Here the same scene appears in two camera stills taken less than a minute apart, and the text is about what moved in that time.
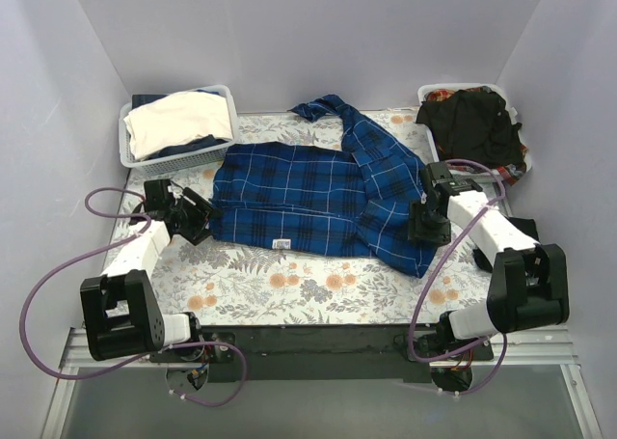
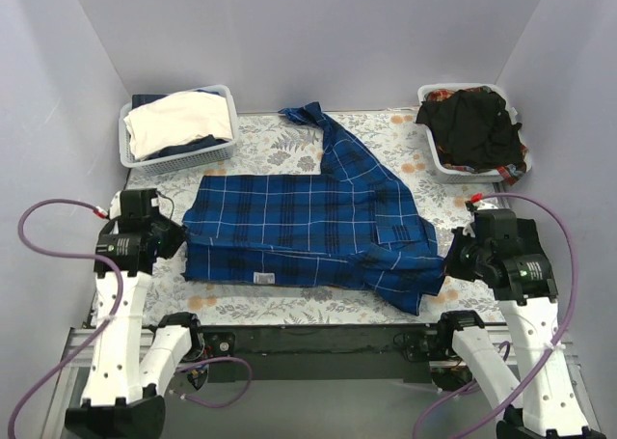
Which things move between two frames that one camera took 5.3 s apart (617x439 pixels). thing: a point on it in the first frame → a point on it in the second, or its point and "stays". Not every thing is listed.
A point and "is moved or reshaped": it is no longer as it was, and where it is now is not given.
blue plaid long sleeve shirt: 306,200 is moved or reshaped
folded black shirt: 525,225 stays
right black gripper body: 429,223 → 456,254
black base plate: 369,352 stays
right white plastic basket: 465,173 stays
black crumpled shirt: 474,127 stays
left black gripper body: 197,218 → 173,236
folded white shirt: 170,117 stays
